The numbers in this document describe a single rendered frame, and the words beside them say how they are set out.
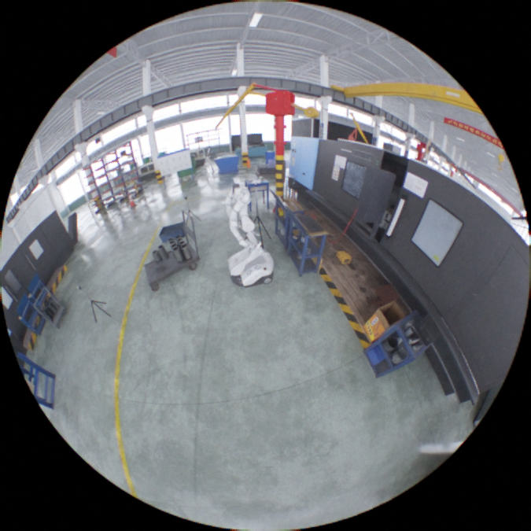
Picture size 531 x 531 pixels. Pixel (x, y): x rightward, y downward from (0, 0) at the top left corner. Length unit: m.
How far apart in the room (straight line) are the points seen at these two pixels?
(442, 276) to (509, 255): 0.87
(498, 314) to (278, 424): 2.48
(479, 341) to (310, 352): 2.07
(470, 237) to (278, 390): 2.52
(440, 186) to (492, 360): 1.91
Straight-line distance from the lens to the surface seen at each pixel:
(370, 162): 2.71
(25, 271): 7.57
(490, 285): 2.14
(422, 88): 11.40
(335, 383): 2.14
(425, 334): 1.90
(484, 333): 2.30
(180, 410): 2.25
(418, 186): 2.24
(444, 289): 2.19
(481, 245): 2.03
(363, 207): 2.09
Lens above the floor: 2.00
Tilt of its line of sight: 44 degrees down
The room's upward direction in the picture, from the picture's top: 2 degrees counter-clockwise
